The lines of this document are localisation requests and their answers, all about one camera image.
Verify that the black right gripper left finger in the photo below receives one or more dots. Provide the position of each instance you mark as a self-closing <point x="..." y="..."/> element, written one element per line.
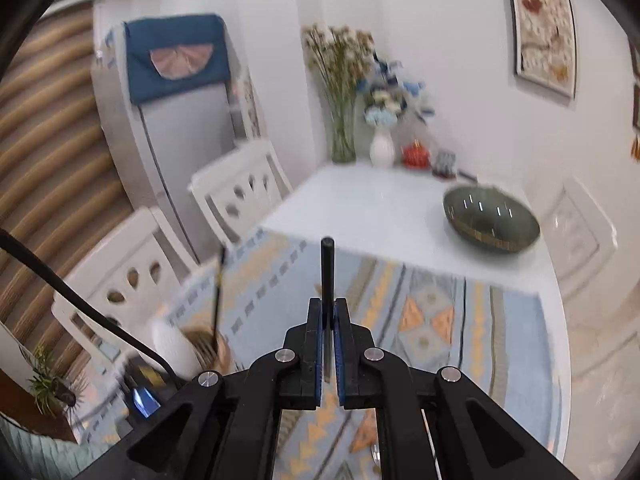
<point x="291" y="376"/>

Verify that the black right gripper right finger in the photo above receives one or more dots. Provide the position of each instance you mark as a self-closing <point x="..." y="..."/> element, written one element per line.
<point x="367" y="376"/>

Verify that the white ceramic spoon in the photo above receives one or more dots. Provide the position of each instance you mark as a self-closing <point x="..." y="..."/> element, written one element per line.
<point x="175" y="348"/>

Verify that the black gold-banded chopstick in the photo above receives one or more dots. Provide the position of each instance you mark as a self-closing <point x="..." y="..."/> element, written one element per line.
<point x="327" y="298"/>

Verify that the bamboo utensil holder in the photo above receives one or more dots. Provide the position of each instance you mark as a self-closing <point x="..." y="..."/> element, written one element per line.
<point x="212" y="351"/>

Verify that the blue patterned table mat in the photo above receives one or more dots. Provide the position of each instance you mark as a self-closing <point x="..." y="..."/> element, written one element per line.
<point x="477" y="356"/>

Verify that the white chair far left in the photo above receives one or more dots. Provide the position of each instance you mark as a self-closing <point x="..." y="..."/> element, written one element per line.
<point x="240" y="189"/>

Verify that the white chair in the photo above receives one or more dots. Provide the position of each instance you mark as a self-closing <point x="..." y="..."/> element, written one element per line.
<point x="580" y="237"/>
<point x="240" y="189"/>
<point x="134" y="271"/>

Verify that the white chair near left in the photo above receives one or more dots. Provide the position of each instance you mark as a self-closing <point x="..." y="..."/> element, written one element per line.
<point x="134" y="271"/>

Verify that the dark green oval bowl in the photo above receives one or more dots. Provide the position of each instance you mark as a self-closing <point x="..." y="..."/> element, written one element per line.
<point x="490" y="219"/>

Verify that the red lidded pot ornament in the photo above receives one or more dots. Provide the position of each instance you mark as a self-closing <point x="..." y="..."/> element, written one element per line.
<point x="415" y="155"/>

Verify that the white ceramic flower vase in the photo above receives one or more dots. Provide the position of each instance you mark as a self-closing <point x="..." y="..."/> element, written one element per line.
<point x="382" y="148"/>

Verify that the grey slotted napkin holder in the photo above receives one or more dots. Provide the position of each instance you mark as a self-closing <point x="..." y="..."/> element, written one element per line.
<point x="444" y="164"/>

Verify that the white chair far right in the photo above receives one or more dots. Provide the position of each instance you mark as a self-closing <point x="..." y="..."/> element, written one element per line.
<point x="580" y="237"/>

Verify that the silver refrigerator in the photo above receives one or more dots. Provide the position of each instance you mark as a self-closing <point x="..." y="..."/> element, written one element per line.
<point x="158" y="146"/>

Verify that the glass vase dried flowers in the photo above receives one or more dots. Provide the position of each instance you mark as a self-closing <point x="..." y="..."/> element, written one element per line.
<point x="341" y="57"/>

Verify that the blue fridge cover cloth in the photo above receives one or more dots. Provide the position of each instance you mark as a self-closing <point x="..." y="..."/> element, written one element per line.
<point x="168" y="56"/>

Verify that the butterfly wall painting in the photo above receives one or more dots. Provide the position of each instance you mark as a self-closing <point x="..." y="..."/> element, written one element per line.
<point x="545" y="44"/>

